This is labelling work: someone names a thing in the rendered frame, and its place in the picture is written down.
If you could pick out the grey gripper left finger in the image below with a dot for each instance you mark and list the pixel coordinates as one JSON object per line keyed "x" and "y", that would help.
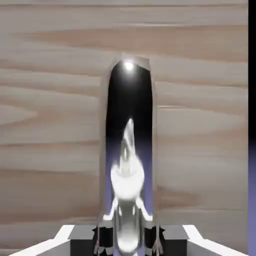
{"x": 80, "y": 238}

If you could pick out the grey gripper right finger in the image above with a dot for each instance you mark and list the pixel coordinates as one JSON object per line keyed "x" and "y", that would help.
{"x": 176, "y": 238}

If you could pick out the light wood cabinet door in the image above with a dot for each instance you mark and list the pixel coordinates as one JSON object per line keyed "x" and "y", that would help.
{"x": 50, "y": 120}

